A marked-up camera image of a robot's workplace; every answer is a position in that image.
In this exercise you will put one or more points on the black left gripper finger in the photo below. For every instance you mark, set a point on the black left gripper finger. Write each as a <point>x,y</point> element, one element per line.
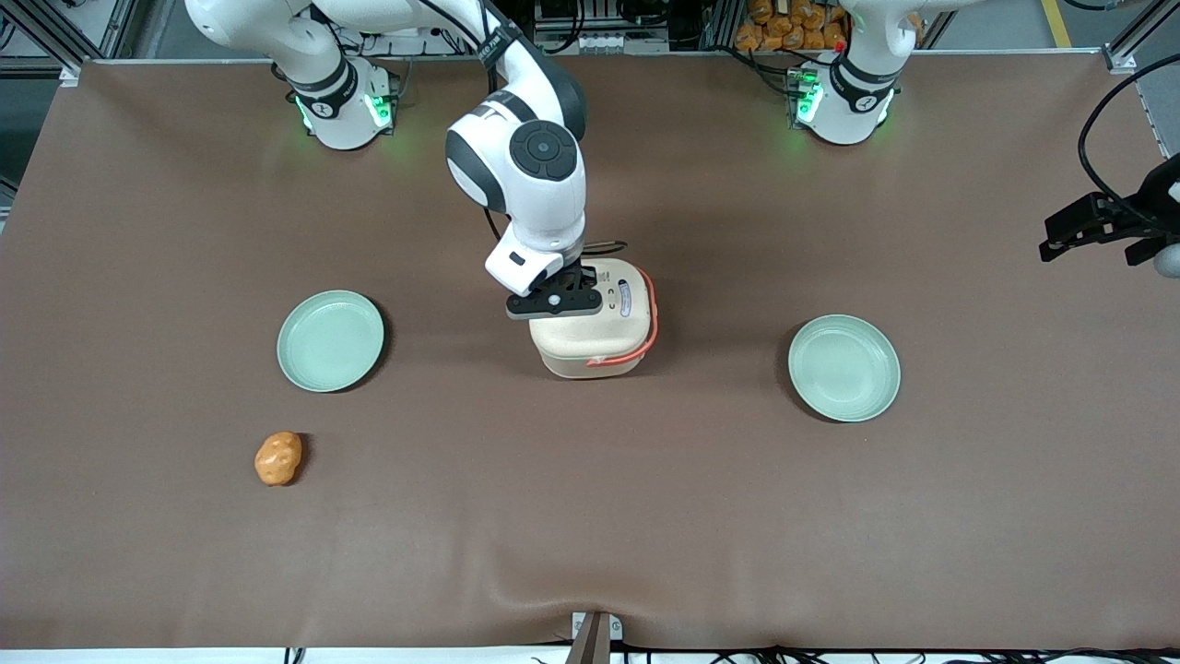
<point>1145,253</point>
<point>1079,221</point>

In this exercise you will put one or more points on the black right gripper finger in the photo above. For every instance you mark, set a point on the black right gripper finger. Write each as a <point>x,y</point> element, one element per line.
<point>527,306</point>
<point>581,301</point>

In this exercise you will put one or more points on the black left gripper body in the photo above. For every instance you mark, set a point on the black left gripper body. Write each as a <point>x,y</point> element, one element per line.
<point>1154,200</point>

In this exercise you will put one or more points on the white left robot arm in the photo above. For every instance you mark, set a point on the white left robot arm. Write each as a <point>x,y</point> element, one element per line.
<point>853,111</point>

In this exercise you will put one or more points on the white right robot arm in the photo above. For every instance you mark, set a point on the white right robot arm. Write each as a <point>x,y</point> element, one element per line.
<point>544,198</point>

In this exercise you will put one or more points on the pale green round plate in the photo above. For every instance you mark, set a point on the pale green round plate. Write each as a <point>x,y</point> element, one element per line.
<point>843,367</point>
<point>330,341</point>

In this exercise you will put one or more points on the brown table cloth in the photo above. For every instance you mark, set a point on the brown table cloth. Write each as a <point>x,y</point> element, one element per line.
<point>590,516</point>

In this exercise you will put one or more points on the white power strip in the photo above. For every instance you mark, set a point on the white power strip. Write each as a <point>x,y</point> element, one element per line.
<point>599,41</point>

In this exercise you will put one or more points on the orange toy potato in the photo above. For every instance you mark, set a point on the orange toy potato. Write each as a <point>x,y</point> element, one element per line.
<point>278,458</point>

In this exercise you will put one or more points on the pile of orange toy breads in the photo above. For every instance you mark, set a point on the pile of orange toy breads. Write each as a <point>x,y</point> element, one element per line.
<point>784,28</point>

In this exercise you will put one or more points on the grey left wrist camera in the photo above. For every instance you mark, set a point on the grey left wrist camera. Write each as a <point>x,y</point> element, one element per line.
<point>1169,261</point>

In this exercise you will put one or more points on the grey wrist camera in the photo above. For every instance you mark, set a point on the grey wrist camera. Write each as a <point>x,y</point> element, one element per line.
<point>1169,261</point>
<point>521,263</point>

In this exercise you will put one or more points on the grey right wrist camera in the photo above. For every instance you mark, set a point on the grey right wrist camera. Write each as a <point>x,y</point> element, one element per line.
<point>521,263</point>

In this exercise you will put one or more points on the aluminium frame profile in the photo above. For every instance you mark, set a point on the aluminium frame profile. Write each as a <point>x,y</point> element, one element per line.
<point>1118,57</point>
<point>70,74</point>

